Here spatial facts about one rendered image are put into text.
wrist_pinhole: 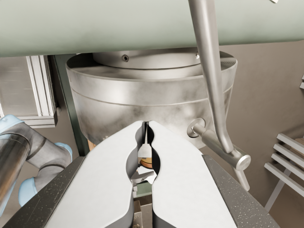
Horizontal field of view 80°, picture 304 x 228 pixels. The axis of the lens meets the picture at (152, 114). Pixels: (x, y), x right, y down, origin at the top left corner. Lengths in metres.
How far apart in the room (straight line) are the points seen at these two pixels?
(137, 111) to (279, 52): 2.01
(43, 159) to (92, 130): 0.29
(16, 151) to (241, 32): 0.46
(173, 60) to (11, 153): 0.37
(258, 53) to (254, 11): 1.77
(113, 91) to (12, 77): 1.17
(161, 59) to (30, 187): 0.42
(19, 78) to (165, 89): 1.20
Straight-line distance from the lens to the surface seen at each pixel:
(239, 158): 0.23
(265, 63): 2.11
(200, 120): 0.28
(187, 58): 0.29
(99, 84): 0.25
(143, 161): 0.47
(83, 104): 0.30
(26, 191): 0.53
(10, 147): 0.48
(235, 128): 2.25
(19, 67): 1.35
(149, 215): 0.89
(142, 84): 0.23
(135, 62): 0.27
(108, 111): 0.26
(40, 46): 0.22
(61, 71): 0.95
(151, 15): 0.20
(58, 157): 0.58
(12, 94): 1.42
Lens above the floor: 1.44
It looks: 59 degrees down
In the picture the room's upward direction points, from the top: 151 degrees clockwise
